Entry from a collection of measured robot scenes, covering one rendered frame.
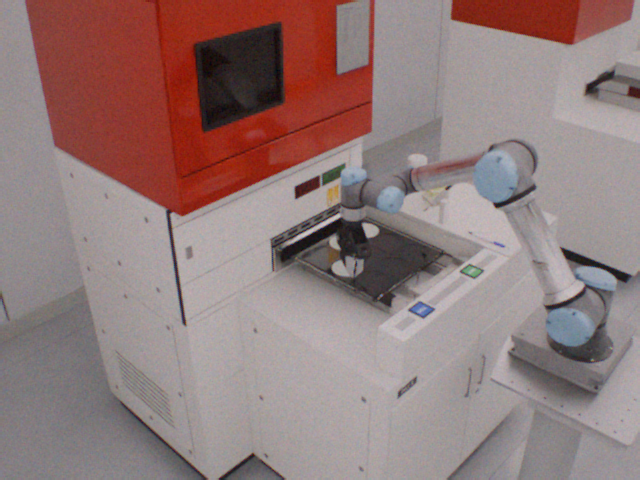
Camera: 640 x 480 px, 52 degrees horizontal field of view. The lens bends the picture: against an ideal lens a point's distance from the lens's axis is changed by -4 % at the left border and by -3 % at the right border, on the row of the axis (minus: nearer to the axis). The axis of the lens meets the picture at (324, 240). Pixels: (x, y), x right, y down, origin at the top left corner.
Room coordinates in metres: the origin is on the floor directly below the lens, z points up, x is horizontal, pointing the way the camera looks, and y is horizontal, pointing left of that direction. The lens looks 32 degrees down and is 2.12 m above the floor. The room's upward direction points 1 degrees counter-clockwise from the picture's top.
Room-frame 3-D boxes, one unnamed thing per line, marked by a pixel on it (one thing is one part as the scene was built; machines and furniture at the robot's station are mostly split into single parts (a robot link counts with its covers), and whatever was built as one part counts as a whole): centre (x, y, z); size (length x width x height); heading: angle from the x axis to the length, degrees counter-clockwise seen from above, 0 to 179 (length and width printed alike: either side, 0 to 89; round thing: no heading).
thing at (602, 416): (1.44, -0.74, 0.75); 0.45 x 0.44 x 0.13; 49
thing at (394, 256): (1.91, -0.15, 0.90); 0.34 x 0.34 x 0.01; 47
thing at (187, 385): (2.16, 0.40, 0.41); 0.82 x 0.71 x 0.82; 137
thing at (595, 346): (1.46, -0.73, 0.94); 0.15 x 0.15 x 0.10
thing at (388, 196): (1.74, -0.18, 1.21); 0.11 x 0.11 x 0.08; 53
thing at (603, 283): (1.45, -0.72, 1.05); 0.13 x 0.12 x 0.14; 143
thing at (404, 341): (1.61, -0.36, 0.89); 0.55 x 0.09 x 0.14; 137
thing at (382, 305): (1.78, -0.11, 0.84); 0.50 x 0.02 x 0.03; 47
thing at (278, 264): (2.05, 0.02, 0.89); 0.44 x 0.02 x 0.10; 137
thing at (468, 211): (2.13, -0.48, 0.89); 0.62 x 0.35 x 0.14; 47
